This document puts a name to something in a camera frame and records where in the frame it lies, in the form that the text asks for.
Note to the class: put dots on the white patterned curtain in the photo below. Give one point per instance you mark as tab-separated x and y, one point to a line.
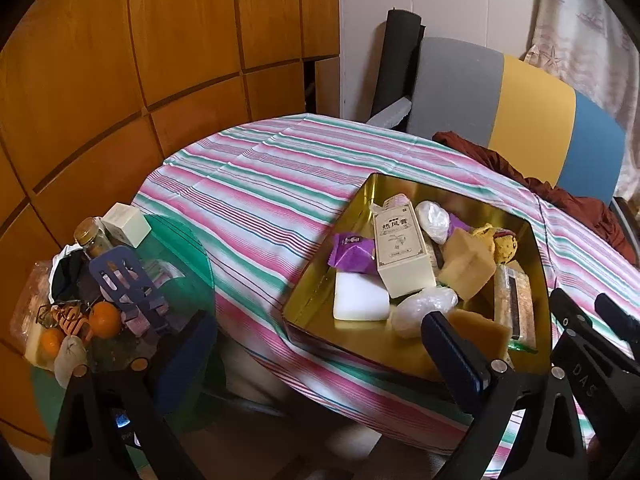
585	25

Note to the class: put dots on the striped bedsheet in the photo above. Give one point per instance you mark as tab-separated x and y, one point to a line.
260	185

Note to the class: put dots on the black foam roll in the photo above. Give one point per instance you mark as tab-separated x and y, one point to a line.
397	60

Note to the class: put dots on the orange fruit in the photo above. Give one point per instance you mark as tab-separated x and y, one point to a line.
106	319
51	342

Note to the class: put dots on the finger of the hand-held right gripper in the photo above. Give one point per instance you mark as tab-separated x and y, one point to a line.
572	315
617	317

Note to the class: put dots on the clear white item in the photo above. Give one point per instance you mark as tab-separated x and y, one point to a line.
432	220
425	307

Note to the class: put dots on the small beige box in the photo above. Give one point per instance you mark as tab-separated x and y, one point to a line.
127	222

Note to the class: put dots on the clear plastic bag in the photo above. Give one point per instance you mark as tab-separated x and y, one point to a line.
30	300

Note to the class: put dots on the brown blanket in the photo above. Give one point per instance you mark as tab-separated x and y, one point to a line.
575	195

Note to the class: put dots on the beige cardboard box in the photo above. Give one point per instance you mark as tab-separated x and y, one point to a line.
402	255

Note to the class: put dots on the purple snack packet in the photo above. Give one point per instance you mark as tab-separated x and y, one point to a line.
457	225
352	252

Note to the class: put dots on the green glass side table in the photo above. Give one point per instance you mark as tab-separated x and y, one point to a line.
185	255

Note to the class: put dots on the grey yellow blue headboard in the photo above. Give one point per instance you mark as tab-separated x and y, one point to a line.
535	105

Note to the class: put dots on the glass jar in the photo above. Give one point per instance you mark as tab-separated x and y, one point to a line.
92	242

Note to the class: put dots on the grey bed frame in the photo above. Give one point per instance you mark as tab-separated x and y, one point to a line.
392	112

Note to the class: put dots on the green-edged cracker packet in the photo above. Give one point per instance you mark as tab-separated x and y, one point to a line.
520	305

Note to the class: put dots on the blue slotted spatula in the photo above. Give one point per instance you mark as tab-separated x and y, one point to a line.
125	270

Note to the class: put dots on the yellow sponge block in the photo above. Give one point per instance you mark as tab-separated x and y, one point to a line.
467	262

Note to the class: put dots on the orange hair clip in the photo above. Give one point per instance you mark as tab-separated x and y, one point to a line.
67	320

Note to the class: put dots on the black cloth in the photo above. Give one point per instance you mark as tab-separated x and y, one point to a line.
70	275

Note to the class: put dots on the yellow dotted toy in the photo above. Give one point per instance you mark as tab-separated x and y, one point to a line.
505	247

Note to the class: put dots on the wooden wardrobe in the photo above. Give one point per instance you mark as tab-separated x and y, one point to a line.
150	35

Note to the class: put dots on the white foam block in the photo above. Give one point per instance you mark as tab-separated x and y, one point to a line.
360	302

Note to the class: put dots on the gold tin box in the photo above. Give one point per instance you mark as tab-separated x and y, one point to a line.
320	285

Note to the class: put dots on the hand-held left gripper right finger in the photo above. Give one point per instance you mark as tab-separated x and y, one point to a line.
457	360

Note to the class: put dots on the grey pouch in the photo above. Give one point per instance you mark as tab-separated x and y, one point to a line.
70	360

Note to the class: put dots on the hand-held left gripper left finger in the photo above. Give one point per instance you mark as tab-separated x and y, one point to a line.
185	360

